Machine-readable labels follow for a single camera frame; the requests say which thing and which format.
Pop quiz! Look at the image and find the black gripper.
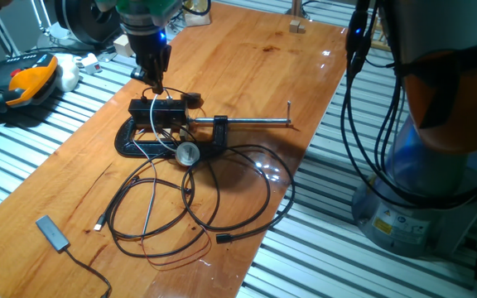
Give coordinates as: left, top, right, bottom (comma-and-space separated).
127, 25, 173, 95

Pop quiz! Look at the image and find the black metal C-clamp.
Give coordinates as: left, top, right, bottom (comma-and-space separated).
113, 101, 292, 159

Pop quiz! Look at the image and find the black inline cable adapter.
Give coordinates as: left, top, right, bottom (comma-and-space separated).
344, 6, 373, 78

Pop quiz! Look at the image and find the orange black teach pendant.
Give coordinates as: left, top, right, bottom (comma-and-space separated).
0, 51, 60, 113

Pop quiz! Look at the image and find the slim grey USB hub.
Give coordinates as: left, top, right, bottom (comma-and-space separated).
35, 214, 113, 298

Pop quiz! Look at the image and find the small wooden block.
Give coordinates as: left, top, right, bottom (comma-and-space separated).
288, 19, 307, 35

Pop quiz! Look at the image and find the thin grey cable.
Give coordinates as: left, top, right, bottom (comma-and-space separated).
132, 138, 157, 241

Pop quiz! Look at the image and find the white round USB device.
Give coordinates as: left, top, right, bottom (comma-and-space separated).
148, 89, 201, 167

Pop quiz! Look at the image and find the pale wooden cube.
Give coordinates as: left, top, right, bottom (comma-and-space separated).
113, 33, 135, 58

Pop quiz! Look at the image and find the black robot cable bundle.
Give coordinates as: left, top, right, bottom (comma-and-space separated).
339, 0, 477, 210

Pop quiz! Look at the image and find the black cable with USB socket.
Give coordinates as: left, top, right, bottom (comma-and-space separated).
180, 143, 296, 245

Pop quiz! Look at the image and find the small white adapter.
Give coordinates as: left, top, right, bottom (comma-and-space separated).
75, 52, 104, 75

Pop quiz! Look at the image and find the thin red wire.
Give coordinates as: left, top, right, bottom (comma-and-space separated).
141, 223, 214, 268

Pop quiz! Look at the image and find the black docking station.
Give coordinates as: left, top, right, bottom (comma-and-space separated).
128, 98, 190, 130

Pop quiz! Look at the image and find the thin black wire with connectors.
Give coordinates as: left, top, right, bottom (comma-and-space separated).
108, 175, 221, 260

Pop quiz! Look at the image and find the white rounded object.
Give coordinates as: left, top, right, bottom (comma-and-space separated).
54, 52, 81, 93

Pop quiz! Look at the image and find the wooden rack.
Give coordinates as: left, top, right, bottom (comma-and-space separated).
369, 16, 393, 53

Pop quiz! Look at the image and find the black cable with USB plug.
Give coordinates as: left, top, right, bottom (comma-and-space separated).
94, 156, 272, 233

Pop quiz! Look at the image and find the wooden board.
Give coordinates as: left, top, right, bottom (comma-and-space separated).
0, 2, 349, 298

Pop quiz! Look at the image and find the black round USB device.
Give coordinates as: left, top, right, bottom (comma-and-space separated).
140, 84, 204, 109

